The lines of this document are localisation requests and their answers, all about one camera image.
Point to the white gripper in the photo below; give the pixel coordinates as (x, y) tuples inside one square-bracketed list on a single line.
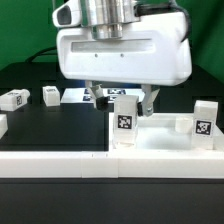
[(151, 51)]

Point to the white square table top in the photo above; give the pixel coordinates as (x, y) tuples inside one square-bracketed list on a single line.
[(165, 131)]

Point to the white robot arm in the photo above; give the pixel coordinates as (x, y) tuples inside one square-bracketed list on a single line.
[(106, 18)]

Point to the white marker sheet with tags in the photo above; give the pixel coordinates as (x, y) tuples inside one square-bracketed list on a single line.
[(81, 95)]

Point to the white fence obstacle frame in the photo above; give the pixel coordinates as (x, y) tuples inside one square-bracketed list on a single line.
[(159, 164)]

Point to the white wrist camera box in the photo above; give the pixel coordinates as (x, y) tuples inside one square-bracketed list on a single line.
[(68, 15)]

